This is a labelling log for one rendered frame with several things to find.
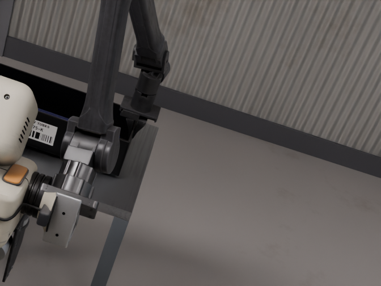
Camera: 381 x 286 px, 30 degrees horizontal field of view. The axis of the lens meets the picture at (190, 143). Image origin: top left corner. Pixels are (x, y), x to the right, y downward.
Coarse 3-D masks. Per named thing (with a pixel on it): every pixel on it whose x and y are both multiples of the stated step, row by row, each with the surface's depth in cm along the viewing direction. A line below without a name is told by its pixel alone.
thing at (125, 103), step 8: (128, 96) 188; (136, 96) 182; (144, 96) 182; (152, 96) 182; (128, 104) 185; (136, 104) 183; (144, 104) 183; (152, 104) 184; (136, 112) 184; (144, 112) 184; (152, 112) 186
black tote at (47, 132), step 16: (0, 64) 194; (16, 80) 196; (32, 80) 196; (48, 80) 195; (48, 96) 198; (64, 96) 197; (80, 96) 197; (64, 112) 200; (80, 112) 199; (32, 128) 184; (48, 128) 183; (64, 128) 183; (32, 144) 186; (48, 144) 186; (128, 144) 183
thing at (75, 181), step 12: (72, 168) 138; (84, 168) 139; (60, 180) 137; (72, 180) 137; (84, 180) 137; (60, 192) 135; (72, 192) 136; (84, 192) 137; (84, 204) 135; (96, 204) 136; (84, 216) 143
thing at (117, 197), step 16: (144, 128) 215; (144, 144) 208; (32, 160) 185; (48, 160) 187; (128, 160) 199; (144, 160) 201; (96, 176) 188; (112, 176) 190; (128, 176) 192; (96, 192) 182; (112, 192) 184; (128, 192) 186; (112, 208) 180; (128, 208) 181; (112, 224) 182; (112, 240) 185; (112, 256) 188; (96, 272) 191
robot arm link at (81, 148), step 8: (80, 136) 143; (88, 136) 143; (96, 136) 144; (72, 144) 142; (80, 144) 142; (88, 144) 142; (96, 144) 142; (72, 152) 141; (80, 152) 141; (88, 152) 141; (64, 160) 141; (72, 160) 140; (80, 160) 140; (88, 160) 140
